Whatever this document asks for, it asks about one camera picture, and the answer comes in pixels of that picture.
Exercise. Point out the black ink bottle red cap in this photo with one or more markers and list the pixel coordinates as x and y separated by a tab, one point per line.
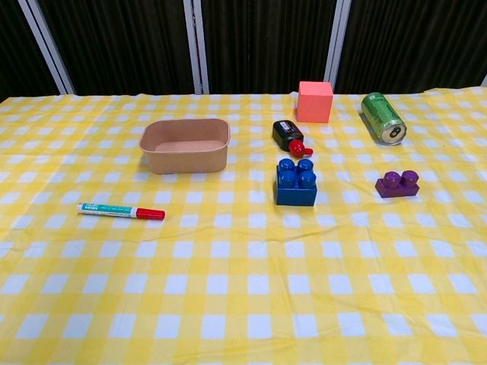
285	133

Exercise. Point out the yellow white checkered tablecloth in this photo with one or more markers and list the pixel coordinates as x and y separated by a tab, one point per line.
243	285

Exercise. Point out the purple building block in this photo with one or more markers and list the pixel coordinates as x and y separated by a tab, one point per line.
395	190

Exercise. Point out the orange pink cube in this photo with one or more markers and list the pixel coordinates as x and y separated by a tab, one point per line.
314	106

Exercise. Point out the blue building block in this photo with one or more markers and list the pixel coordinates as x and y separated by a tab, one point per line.
295	195

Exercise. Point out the green drink can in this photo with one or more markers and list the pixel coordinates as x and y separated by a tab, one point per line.
378	112

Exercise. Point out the black curtain panel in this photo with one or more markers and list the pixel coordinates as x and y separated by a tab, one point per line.
121	45
15	45
418	42
266	42

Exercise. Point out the white marker red cap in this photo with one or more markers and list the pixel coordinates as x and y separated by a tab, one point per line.
114	210

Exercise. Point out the brown paper bowl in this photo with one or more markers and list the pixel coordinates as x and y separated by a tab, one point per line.
186	161

